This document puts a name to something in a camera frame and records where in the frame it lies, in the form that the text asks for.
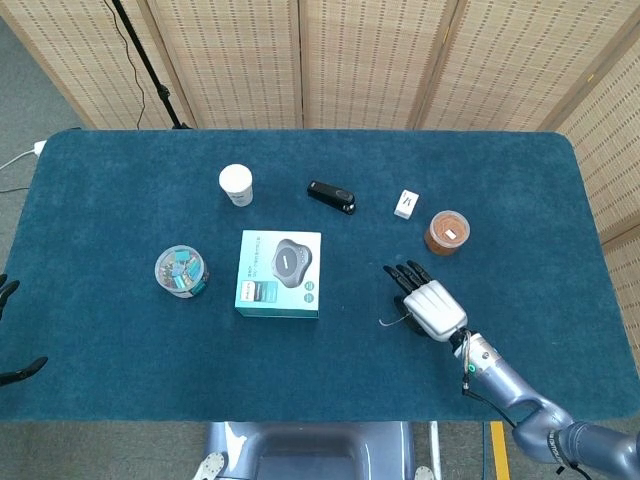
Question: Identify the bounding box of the clear jar of binder clips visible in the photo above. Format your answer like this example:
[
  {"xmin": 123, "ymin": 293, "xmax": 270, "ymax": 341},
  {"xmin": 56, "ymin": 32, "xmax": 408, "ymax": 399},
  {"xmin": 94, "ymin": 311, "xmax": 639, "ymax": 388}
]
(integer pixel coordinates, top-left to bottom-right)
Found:
[{"xmin": 154, "ymin": 244, "xmax": 212, "ymax": 300}]

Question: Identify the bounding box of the white table leg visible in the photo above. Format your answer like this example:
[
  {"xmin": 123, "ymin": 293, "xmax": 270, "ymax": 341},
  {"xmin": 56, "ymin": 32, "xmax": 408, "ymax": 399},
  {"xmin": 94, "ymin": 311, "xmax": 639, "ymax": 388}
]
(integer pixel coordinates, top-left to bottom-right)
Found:
[{"xmin": 428, "ymin": 421, "xmax": 443, "ymax": 480}]

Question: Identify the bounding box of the bamboo folding screen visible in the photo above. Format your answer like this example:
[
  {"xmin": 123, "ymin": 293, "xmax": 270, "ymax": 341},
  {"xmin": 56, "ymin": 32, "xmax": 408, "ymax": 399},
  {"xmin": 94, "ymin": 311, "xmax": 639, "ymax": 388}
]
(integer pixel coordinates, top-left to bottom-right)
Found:
[{"xmin": 0, "ymin": 0, "xmax": 640, "ymax": 306}]

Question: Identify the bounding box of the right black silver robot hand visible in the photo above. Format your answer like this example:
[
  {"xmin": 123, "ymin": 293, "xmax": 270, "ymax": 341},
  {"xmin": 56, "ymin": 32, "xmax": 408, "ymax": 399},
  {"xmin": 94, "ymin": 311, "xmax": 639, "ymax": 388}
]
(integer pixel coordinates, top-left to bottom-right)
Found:
[{"xmin": 383, "ymin": 259, "xmax": 469, "ymax": 343}]

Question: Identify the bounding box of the white power cable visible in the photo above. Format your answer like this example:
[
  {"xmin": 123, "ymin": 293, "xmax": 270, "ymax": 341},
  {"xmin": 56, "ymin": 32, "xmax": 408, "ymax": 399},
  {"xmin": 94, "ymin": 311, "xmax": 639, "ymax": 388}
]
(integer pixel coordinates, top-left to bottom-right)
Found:
[{"xmin": 0, "ymin": 148, "xmax": 36, "ymax": 195}]

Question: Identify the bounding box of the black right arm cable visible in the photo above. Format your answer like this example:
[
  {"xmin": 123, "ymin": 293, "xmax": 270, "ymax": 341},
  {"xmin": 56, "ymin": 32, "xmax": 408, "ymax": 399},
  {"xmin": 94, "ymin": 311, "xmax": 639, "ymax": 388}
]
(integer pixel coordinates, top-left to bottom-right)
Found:
[{"xmin": 460, "ymin": 382, "xmax": 601, "ymax": 480}]

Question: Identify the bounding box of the blue table mat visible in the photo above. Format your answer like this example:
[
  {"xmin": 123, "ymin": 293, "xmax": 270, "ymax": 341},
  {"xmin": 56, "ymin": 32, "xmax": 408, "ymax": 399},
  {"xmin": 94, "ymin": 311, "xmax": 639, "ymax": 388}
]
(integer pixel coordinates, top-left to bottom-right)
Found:
[{"xmin": 0, "ymin": 128, "xmax": 632, "ymax": 425}]

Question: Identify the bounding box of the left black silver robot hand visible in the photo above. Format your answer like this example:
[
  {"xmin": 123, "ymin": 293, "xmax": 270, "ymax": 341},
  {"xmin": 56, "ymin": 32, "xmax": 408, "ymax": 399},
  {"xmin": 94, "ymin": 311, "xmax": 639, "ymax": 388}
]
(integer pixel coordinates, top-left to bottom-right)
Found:
[{"xmin": 0, "ymin": 273, "xmax": 50, "ymax": 388}]

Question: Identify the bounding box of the black stapler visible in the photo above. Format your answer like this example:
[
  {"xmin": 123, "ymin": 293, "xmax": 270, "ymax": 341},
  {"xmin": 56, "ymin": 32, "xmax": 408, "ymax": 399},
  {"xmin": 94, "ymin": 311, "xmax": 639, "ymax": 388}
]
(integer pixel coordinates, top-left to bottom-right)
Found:
[{"xmin": 306, "ymin": 179, "xmax": 359, "ymax": 216}]

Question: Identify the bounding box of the small white box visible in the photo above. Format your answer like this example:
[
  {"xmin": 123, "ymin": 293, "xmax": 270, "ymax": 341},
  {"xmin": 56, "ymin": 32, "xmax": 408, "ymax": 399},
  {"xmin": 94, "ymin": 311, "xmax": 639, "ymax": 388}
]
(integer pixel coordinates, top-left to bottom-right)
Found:
[{"xmin": 392, "ymin": 189, "xmax": 420, "ymax": 221}]

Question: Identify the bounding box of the thin black hanging cable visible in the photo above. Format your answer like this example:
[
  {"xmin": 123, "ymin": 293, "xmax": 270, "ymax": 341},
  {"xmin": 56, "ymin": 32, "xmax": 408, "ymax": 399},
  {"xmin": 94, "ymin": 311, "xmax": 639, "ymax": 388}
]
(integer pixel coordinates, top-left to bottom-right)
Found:
[{"xmin": 103, "ymin": 0, "xmax": 147, "ymax": 130}]

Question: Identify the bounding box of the teal speaker paper box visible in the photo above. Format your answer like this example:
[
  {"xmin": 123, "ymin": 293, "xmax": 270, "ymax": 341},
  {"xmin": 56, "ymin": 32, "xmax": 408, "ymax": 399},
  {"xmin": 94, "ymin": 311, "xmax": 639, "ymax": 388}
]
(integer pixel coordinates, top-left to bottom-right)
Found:
[{"xmin": 233, "ymin": 229, "xmax": 323, "ymax": 321}]

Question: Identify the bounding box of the blue-grey robot torso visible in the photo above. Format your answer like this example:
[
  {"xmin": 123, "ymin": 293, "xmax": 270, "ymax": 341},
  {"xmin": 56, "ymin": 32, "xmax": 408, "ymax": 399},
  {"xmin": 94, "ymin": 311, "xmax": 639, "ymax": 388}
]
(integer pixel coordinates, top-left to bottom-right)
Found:
[{"xmin": 206, "ymin": 421, "xmax": 417, "ymax": 480}]

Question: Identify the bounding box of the white paper cup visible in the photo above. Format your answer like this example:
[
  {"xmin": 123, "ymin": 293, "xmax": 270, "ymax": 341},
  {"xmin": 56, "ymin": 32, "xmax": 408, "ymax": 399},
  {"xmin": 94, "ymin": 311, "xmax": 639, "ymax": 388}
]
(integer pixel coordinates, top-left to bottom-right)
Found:
[{"xmin": 218, "ymin": 163, "xmax": 254, "ymax": 208}]

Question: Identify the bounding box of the yellow floor tape strip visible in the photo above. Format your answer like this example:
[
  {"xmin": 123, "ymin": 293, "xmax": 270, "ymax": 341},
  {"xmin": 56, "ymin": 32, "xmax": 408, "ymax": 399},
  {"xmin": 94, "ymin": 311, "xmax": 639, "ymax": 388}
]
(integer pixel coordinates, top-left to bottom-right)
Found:
[{"xmin": 489, "ymin": 421, "xmax": 512, "ymax": 480}]

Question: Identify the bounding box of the black tripod stand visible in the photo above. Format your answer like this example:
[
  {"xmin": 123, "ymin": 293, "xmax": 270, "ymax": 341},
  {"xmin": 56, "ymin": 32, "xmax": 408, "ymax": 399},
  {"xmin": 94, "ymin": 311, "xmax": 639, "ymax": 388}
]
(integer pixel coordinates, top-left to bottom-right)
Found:
[{"xmin": 110, "ymin": 0, "xmax": 192, "ymax": 131}]

